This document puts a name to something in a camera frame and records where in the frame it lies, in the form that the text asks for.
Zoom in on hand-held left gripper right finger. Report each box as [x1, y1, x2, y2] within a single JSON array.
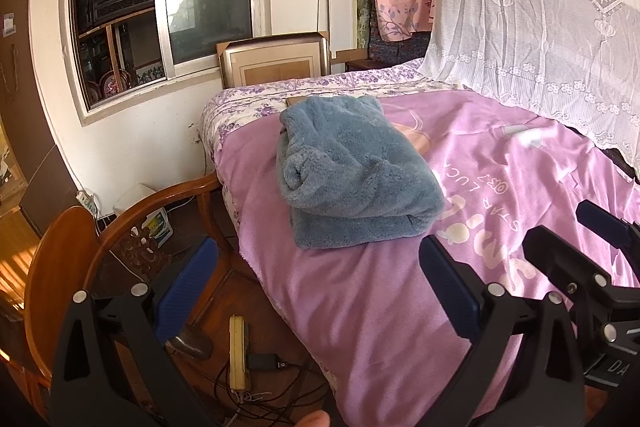
[[419, 234, 586, 427]]

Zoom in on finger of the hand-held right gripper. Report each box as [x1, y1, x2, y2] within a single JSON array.
[[575, 200, 640, 253], [522, 224, 640, 327]]

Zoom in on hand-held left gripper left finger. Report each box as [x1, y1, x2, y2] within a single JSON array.
[[50, 237, 221, 427]]

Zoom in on blue fleece jacket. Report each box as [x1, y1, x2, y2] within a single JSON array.
[[276, 96, 446, 250]]

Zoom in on person's left hand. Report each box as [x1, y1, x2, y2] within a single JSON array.
[[287, 411, 331, 427]]

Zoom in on pink printed blanket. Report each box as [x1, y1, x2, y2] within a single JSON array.
[[220, 84, 640, 427]]

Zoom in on yellowed power strip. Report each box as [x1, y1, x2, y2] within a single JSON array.
[[227, 315, 252, 390]]

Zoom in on white box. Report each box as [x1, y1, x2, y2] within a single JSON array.
[[112, 183, 156, 220]]

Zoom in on black plug adapter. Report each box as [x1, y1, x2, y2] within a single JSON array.
[[248, 353, 291, 370]]

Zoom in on wooden chair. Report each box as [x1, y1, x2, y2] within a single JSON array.
[[24, 172, 236, 383]]

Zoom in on white lace cover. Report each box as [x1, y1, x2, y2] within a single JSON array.
[[417, 0, 640, 168]]

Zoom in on wooden headboard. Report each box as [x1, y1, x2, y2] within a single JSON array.
[[216, 32, 332, 88]]

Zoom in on brown wooden cabinet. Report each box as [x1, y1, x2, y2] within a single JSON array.
[[0, 0, 76, 212]]

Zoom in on dark patterned cloth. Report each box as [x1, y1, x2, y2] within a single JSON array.
[[367, 32, 432, 68]]

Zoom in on white wall socket strip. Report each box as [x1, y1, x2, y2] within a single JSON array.
[[76, 189, 99, 216]]

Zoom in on black cables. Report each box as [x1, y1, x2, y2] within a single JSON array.
[[212, 357, 341, 425]]

